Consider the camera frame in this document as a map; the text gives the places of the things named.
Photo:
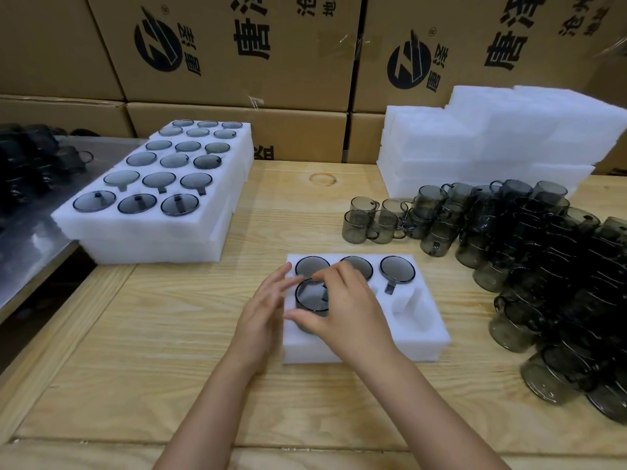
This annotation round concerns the person's left hand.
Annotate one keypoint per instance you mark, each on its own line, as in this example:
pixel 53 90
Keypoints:
pixel 259 327

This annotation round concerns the person's right hand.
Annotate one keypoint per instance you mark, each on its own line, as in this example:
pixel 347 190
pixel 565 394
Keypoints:
pixel 352 323

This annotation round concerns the pile of smoky glass mugs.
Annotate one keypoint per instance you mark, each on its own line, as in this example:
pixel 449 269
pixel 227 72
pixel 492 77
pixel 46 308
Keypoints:
pixel 539 249

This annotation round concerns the stack of white foam trays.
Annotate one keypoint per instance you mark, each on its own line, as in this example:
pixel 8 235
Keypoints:
pixel 465 137

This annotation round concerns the dark mugs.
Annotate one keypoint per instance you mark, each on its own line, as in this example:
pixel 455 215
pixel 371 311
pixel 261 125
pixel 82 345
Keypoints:
pixel 29 166

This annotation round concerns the person's right forearm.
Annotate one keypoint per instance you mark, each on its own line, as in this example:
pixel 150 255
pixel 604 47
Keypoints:
pixel 436 420

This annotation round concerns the person's left forearm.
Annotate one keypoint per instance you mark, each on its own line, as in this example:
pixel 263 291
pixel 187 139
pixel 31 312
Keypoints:
pixel 205 420

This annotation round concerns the stainless steel table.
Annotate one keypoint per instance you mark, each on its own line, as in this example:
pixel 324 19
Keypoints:
pixel 29 269

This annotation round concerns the black round object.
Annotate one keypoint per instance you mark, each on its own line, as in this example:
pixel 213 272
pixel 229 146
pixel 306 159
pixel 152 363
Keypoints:
pixel 83 133

